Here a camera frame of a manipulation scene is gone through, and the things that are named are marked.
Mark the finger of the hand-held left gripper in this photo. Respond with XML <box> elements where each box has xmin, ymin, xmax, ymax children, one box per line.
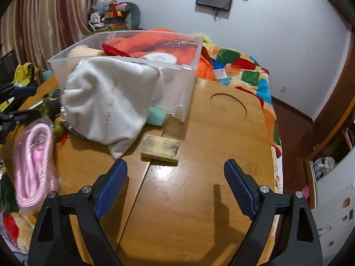
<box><xmin>0</xmin><ymin>85</ymin><xmax>37</xmax><ymax>103</ymax></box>
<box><xmin>0</xmin><ymin>108</ymin><xmax>42</xmax><ymax>145</ymax></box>

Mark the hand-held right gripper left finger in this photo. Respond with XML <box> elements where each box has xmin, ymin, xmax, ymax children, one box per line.
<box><xmin>28</xmin><ymin>158</ymin><xmax>128</xmax><ymax>266</ymax></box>

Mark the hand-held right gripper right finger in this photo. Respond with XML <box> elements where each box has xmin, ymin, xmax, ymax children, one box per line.
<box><xmin>223</xmin><ymin>159</ymin><xmax>323</xmax><ymax>266</ymax></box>

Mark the orange tassel ornament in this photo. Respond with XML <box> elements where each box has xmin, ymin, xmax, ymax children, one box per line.
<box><xmin>53</xmin><ymin>122</ymin><xmax>71</xmax><ymax>149</ymax></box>

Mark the yellow sponge block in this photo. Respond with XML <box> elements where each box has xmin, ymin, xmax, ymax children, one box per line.
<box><xmin>141</xmin><ymin>134</ymin><xmax>181</xmax><ymax>164</ymax></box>

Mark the white plush toy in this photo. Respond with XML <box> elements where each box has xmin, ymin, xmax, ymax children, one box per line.
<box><xmin>60</xmin><ymin>57</ymin><xmax>164</xmax><ymax>160</ymax></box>

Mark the clear plastic storage box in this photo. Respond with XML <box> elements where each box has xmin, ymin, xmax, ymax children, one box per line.
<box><xmin>47</xmin><ymin>30</ymin><xmax>204</xmax><ymax>124</ymax></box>

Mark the wooden desktop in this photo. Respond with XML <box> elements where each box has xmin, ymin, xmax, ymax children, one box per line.
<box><xmin>0</xmin><ymin>75</ymin><xmax>279</xmax><ymax>266</ymax></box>

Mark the yellow cloth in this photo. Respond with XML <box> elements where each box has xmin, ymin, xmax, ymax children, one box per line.
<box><xmin>12</xmin><ymin>62</ymin><xmax>39</xmax><ymax>85</ymax></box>

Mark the brown pink curtain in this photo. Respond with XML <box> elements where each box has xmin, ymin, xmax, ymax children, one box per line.
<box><xmin>0</xmin><ymin>0</ymin><xmax>107</xmax><ymax>61</ymax></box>

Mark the white wardrobe door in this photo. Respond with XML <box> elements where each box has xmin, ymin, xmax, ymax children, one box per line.
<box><xmin>308</xmin><ymin>147</ymin><xmax>355</xmax><ymax>266</ymax></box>

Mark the red cloth piece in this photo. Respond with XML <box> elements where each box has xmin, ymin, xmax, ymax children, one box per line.
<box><xmin>102</xmin><ymin>44</ymin><xmax>131</xmax><ymax>57</ymax></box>

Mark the green storage box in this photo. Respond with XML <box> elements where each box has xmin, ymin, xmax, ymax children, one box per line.
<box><xmin>91</xmin><ymin>23</ymin><xmax>128</xmax><ymax>32</ymax></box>

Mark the colourful patchwork blanket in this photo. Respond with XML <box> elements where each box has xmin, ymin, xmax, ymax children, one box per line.
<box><xmin>200</xmin><ymin>33</ymin><xmax>283</xmax><ymax>194</ymax></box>

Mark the orange jacket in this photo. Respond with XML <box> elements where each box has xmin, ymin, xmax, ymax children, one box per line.
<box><xmin>107</xmin><ymin>28</ymin><xmax>219</xmax><ymax>82</ymax></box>

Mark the grey cushion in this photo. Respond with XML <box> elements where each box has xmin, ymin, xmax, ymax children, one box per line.
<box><xmin>125</xmin><ymin>2</ymin><xmax>140</xmax><ymax>29</ymax></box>

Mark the white disc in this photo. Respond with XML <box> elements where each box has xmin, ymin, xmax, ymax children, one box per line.
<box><xmin>140</xmin><ymin>52</ymin><xmax>178</xmax><ymax>64</ymax></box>

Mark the wooden wardrobe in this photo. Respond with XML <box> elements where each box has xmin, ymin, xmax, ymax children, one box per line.
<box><xmin>313</xmin><ymin>0</ymin><xmax>355</xmax><ymax>156</ymax></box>

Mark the yellow green pillow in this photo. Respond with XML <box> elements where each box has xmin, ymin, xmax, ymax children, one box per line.
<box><xmin>194</xmin><ymin>32</ymin><xmax>214</xmax><ymax>43</ymax></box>

